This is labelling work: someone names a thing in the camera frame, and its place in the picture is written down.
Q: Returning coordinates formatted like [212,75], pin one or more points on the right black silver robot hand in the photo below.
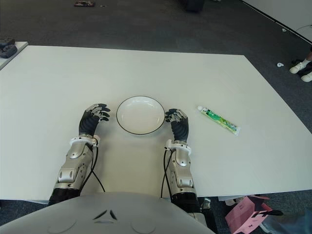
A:
[180,129]

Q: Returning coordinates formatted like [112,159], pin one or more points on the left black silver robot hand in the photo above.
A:
[87,124]

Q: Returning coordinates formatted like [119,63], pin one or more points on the green white toothpaste tube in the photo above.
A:
[219,120]

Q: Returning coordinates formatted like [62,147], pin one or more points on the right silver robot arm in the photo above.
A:
[181,158]

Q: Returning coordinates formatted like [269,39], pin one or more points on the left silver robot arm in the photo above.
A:
[75,156]

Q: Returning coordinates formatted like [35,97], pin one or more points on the white plate with black rim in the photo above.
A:
[140,117]

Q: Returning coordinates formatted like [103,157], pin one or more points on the grey robot torso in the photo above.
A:
[109,214]

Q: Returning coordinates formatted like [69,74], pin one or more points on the small white floor scrap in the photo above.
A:
[280,64]

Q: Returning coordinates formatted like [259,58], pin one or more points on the colourful flat floor item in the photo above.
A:
[84,3]

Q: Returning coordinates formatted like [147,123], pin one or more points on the black chair base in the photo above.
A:
[192,5]

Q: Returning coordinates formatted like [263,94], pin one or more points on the white sneaker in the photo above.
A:
[298,67]
[307,77]

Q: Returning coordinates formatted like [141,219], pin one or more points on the person's bare leg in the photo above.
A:
[310,54]

